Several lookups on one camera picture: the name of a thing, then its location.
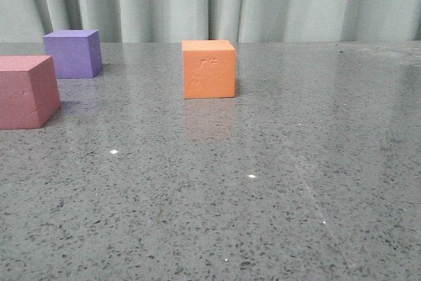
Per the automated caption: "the grey-green curtain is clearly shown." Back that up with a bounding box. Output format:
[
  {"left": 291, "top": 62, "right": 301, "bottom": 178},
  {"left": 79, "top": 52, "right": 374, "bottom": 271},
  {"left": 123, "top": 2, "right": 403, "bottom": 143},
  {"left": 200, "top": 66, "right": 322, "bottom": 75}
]
[{"left": 1, "top": 0, "right": 420, "bottom": 43}]

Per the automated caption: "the purple foam cube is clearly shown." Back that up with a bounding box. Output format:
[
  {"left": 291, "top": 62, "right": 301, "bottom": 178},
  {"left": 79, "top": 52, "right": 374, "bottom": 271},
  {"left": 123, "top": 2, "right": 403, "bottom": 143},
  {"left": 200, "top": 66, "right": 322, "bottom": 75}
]
[{"left": 43, "top": 30, "right": 103, "bottom": 79}]

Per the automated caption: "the orange foam cube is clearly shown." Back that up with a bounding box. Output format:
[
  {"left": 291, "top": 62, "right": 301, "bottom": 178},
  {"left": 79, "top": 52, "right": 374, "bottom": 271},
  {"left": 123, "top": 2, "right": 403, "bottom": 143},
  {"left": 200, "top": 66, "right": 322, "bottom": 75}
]
[{"left": 182, "top": 39, "right": 236, "bottom": 99}]

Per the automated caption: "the pink foam cube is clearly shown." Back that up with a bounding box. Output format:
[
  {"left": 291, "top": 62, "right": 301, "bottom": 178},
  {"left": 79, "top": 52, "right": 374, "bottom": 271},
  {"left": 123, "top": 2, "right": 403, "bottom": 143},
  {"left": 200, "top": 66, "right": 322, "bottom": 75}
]
[{"left": 1, "top": 55, "right": 61, "bottom": 130}]

